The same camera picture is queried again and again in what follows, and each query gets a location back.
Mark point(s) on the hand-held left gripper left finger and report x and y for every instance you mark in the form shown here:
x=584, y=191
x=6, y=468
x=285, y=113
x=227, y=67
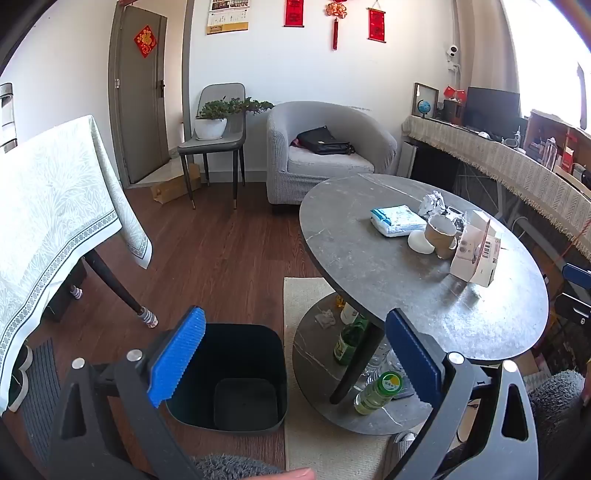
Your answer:
x=178, y=355

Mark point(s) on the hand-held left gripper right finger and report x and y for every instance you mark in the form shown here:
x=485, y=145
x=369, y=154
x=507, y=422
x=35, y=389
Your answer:
x=408, y=350

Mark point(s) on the dark green trash bin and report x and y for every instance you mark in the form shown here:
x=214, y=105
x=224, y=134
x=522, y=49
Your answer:
x=249, y=355

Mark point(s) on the brown paper cup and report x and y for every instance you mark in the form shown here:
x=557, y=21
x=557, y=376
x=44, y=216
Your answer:
x=443, y=240

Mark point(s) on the person's left forearm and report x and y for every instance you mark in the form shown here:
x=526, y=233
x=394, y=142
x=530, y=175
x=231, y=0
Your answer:
x=231, y=468

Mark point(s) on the person's right forearm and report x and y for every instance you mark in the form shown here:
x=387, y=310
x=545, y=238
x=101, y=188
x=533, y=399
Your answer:
x=554, y=406

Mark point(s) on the person's left hand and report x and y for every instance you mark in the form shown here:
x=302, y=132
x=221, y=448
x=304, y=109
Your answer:
x=291, y=475

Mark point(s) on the green glass bottle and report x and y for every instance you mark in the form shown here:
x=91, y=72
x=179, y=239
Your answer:
x=346, y=346

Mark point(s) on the white plastic jar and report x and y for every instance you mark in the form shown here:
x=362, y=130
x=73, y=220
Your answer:
x=347, y=314

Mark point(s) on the crumpled tissue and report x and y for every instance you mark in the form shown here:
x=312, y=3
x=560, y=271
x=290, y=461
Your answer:
x=325, y=319

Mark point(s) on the grey marble round table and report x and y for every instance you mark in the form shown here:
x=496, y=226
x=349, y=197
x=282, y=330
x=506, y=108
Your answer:
x=378, y=258

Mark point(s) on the white round plastic lid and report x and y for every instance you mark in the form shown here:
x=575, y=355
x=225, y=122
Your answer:
x=420, y=242

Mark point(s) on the white cardboard box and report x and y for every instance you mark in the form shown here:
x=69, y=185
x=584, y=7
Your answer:
x=475, y=258

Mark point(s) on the blue white tissue packet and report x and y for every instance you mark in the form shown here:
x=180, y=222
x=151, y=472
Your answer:
x=397, y=220

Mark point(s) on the crumpled silver foil wrapper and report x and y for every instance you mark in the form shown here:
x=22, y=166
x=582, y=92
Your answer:
x=455, y=219

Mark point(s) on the grey striped floor mat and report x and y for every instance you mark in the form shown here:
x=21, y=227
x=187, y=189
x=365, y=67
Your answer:
x=41, y=392

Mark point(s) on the crumpled white paper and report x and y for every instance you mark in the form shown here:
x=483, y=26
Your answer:
x=431, y=203

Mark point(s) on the white slipper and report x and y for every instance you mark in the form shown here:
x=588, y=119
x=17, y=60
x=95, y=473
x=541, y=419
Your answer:
x=21, y=402

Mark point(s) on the brown cardboard box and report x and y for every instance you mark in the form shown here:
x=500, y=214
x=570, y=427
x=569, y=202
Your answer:
x=171, y=189

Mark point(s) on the white flat panel appliance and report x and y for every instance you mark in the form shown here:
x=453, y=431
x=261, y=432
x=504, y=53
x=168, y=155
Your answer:
x=406, y=159

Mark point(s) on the grey upholstered chair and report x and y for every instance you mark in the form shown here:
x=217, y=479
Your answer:
x=221, y=143

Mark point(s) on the black bag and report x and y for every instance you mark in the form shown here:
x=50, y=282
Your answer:
x=323, y=141

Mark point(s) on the potted bonsai white pot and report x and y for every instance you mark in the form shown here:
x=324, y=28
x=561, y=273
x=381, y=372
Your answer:
x=210, y=128

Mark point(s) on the grey armchair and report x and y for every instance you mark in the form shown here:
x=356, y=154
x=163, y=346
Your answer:
x=286, y=152

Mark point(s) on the grey door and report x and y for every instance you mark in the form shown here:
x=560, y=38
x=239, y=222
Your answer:
x=138, y=115

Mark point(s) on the small blue globe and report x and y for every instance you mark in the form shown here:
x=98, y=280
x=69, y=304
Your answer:
x=423, y=107

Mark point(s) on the brown wooden speaker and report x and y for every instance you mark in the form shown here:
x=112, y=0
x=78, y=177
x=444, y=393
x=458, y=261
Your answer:
x=453, y=110

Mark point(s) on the black monitor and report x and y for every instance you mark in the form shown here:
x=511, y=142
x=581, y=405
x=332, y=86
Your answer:
x=491, y=108

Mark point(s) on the wooden bookshelf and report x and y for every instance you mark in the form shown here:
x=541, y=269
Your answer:
x=554, y=138

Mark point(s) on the small red flags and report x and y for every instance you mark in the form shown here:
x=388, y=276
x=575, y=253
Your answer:
x=455, y=92

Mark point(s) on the grey dining chair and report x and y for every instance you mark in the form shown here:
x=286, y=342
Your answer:
x=7, y=115

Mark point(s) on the red diamond door decoration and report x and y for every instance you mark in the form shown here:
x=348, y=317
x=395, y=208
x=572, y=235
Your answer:
x=145, y=41

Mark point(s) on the red hanging scroll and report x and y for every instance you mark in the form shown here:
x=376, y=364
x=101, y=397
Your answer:
x=377, y=25
x=294, y=13

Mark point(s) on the red knot ornament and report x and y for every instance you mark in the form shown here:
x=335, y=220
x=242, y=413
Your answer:
x=336, y=11

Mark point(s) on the wooden picture frame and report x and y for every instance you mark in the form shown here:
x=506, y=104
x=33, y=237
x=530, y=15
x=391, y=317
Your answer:
x=427, y=91

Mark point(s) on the white security camera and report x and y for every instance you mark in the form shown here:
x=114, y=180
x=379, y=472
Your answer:
x=453, y=51

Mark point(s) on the wall calendar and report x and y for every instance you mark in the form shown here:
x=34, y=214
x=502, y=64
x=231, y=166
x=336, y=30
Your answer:
x=228, y=21

